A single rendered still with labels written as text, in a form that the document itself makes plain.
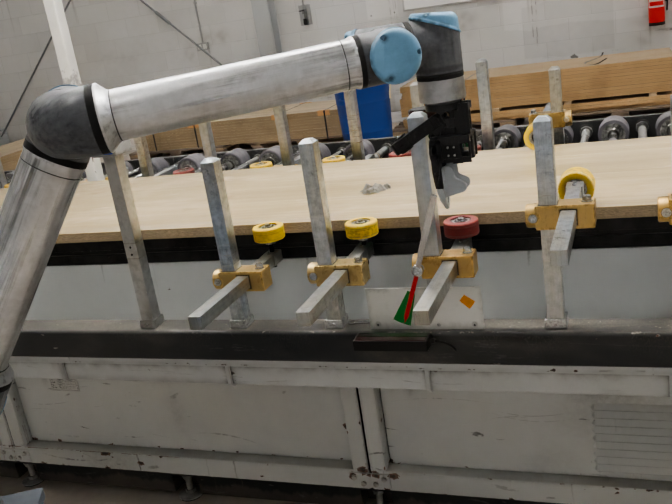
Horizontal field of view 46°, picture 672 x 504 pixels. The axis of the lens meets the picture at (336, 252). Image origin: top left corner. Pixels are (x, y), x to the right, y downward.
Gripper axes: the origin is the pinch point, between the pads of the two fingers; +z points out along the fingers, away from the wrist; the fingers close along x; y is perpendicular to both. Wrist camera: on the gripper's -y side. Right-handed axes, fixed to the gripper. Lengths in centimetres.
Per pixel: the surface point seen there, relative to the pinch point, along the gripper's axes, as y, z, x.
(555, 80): 13, -7, 115
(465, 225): 0.3, 10.2, 16.7
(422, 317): -1.2, 15.9, -21.3
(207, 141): -117, 2, 115
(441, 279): -0.9, 14.5, -5.5
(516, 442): 5, 75, 31
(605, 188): 29, 11, 43
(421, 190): -5.9, -1.2, 6.1
